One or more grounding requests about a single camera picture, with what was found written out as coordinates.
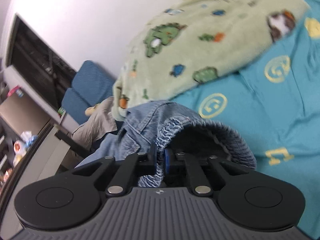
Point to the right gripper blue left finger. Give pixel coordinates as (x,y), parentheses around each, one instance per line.
(130,172)

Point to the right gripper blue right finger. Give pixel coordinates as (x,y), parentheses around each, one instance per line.
(184,170)

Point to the light blue denim jeans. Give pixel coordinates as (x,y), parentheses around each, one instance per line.
(171,125)

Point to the blue quilted folding mattress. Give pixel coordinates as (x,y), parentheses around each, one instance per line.
(90,86)

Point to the grey cloth on chair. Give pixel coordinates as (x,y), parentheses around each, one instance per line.
(97,126)

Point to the white and black desk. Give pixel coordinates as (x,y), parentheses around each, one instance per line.
(41,161)

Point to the teal patterned bed sheet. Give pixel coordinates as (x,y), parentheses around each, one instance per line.
(274,104)

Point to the white tissue pack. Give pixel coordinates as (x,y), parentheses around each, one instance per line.
(28,138)

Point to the white round toy gadget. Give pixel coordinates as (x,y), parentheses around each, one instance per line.
(19,147)

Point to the green cartoon fleece blanket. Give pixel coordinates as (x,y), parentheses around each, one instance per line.
(197,41)

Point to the dark barred window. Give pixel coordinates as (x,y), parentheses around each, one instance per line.
(44,70)

